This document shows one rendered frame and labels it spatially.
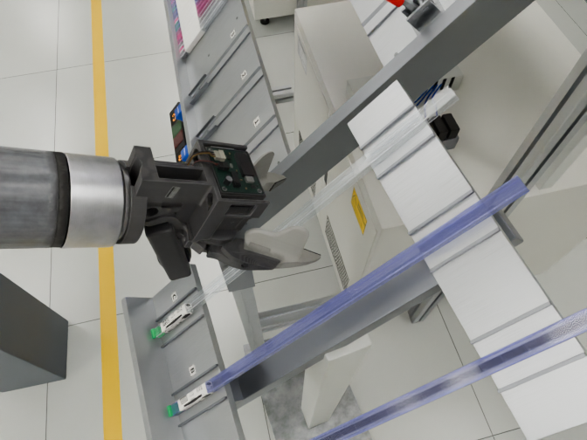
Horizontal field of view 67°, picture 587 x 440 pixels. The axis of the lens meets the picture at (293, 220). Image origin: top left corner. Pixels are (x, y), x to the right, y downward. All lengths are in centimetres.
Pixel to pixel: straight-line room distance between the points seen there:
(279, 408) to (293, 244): 96
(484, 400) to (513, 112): 81
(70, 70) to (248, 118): 161
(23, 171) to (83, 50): 203
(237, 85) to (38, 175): 51
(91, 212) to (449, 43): 41
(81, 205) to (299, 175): 35
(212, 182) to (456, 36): 32
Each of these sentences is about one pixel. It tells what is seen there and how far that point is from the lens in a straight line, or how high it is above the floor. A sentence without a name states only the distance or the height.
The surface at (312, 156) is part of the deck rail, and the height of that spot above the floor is 89.
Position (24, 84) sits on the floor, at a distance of 232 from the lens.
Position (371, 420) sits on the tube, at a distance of 45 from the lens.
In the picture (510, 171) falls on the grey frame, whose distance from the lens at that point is 84.
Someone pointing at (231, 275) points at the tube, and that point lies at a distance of 57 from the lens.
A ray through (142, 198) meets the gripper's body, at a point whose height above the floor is 107.
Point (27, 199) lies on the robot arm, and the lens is 35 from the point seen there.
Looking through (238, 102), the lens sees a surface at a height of 81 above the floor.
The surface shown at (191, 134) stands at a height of 73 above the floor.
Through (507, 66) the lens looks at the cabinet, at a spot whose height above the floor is 62.
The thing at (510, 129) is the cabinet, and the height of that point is 62.
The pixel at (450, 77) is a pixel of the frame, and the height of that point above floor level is 66.
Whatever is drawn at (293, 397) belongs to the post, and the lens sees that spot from 137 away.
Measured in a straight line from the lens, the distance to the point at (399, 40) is 58.
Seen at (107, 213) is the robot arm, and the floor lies 108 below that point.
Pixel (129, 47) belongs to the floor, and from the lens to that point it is 232.
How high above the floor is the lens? 137
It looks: 60 degrees down
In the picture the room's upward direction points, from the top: straight up
